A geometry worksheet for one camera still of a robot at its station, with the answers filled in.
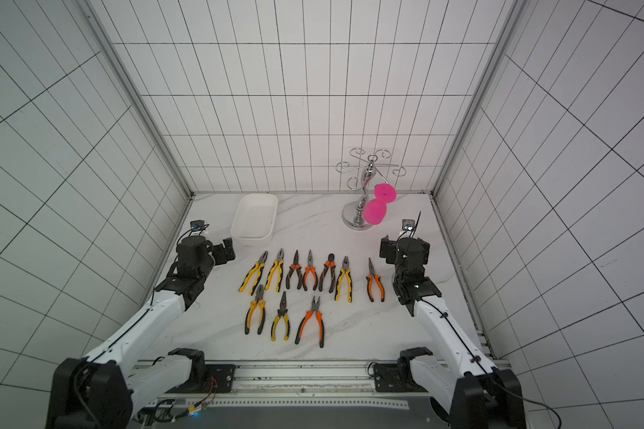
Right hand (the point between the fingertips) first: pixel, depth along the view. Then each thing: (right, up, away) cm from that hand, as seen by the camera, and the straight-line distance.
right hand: (394, 235), depth 83 cm
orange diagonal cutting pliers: (-21, -11, +12) cm, 26 cm away
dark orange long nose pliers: (-32, -13, +11) cm, 36 cm away
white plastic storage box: (-51, +5, +22) cm, 55 cm away
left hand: (-58, -4, +3) cm, 58 cm away
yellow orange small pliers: (-43, -23, +3) cm, 49 cm away
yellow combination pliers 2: (-39, -11, +13) cm, 43 cm away
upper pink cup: (-3, +14, 0) cm, 14 cm away
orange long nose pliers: (-4, -17, +9) cm, 19 cm away
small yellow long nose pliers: (-37, -25, +2) cm, 45 cm away
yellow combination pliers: (-15, -14, +11) cm, 23 cm away
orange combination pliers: (-27, -13, +12) cm, 32 cm away
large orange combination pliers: (-26, -24, +2) cm, 35 cm away
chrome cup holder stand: (-10, +6, +27) cm, 30 cm away
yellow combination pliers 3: (-46, -12, +12) cm, 49 cm away
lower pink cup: (-5, +8, +8) cm, 12 cm away
